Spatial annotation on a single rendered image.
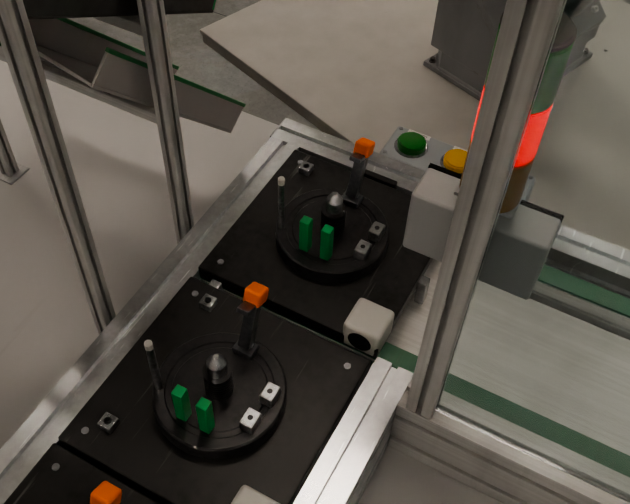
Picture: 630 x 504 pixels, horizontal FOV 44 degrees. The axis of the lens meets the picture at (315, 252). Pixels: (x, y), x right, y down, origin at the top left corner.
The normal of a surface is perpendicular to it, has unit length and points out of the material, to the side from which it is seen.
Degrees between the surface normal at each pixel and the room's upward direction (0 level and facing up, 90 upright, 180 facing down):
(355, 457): 0
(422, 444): 90
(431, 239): 90
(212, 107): 90
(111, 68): 90
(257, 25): 0
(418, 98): 0
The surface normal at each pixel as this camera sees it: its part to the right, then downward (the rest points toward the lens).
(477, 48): -0.73, 0.51
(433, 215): -0.47, 0.67
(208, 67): 0.04, -0.64
